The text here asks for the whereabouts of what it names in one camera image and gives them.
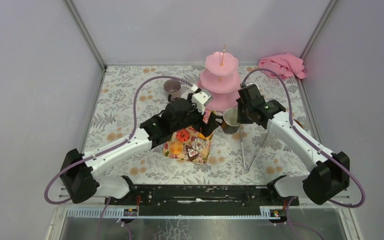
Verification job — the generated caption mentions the chocolate drizzle donut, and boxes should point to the chocolate drizzle donut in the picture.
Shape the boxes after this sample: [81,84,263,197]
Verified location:
[191,137,208,152]

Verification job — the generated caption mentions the floral tablecloth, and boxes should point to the floral tablecloth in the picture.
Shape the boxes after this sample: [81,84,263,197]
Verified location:
[84,65,308,185]

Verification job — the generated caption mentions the orange round pastry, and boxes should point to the orange round pastry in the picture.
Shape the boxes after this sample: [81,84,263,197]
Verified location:
[167,140,184,155]

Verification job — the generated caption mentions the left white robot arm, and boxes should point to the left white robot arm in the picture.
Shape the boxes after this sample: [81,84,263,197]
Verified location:
[59,92,218,206]

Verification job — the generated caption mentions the pink cloth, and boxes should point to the pink cloth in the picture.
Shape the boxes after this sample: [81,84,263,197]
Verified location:
[258,53,307,80]

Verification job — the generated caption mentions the purple cable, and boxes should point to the purple cable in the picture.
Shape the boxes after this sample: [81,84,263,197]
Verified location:
[43,75,195,206]
[241,68,367,210]

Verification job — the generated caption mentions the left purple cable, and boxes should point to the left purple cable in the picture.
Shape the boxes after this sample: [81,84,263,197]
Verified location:
[43,75,195,206]

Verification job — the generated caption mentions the black mug white inside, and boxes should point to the black mug white inside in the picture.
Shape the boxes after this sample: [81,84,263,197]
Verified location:
[216,107,241,135]

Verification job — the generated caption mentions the brown wooden saucer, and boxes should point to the brown wooden saucer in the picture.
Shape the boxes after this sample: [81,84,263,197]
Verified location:
[293,119,305,129]

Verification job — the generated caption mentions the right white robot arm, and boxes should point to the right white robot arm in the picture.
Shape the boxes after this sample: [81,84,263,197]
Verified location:
[236,84,350,206]

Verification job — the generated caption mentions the chocolate cake piece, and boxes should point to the chocolate cake piece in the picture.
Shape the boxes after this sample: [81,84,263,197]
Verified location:
[185,145,199,162]

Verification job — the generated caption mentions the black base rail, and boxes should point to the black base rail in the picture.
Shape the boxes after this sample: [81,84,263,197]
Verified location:
[105,184,299,218]

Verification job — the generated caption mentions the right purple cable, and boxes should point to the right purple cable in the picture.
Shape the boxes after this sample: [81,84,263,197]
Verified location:
[241,68,367,210]

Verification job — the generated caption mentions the red donut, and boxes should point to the red donut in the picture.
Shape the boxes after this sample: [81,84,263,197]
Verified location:
[176,129,191,143]

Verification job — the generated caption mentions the metal tongs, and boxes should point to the metal tongs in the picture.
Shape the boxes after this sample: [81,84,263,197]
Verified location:
[238,127,269,175]

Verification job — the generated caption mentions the floral dessert tray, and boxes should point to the floral dessert tray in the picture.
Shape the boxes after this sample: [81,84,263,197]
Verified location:
[162,126,214,164]

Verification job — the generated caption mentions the pink three-tier cake stand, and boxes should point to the pink three-tier cake stand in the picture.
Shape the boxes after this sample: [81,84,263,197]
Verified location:
[196,49,242,112]

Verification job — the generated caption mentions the purple mug black handle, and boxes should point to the purple mug black handle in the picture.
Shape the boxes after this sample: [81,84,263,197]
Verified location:
[163,79,182,102]

